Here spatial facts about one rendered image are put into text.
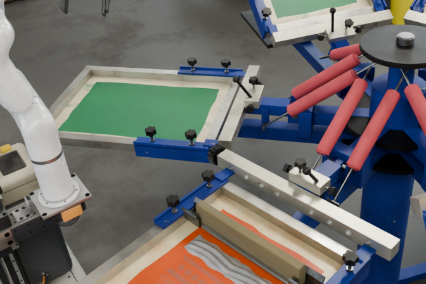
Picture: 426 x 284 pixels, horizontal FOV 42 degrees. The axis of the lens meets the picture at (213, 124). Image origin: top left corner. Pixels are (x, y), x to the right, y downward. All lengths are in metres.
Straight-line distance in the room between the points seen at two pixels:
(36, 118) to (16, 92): 0.10
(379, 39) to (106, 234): 1.91
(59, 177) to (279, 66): 3.16
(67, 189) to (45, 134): 0.22
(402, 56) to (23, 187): 1.51
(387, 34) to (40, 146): 1.27
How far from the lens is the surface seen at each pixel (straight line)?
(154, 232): 1.80
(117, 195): 3.50
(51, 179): 1.70
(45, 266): 2.64
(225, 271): 1.70
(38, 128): 1.59
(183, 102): 2.45
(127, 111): 2.45
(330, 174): 1.88
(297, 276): 1.58
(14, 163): 2.40
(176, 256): 1.76
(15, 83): 1.54
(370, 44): 2.06
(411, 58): 1.98
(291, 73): 4.52
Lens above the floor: 2.25
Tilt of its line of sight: 34 degrees down
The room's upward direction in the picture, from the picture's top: 6 degrees counter-clockwise
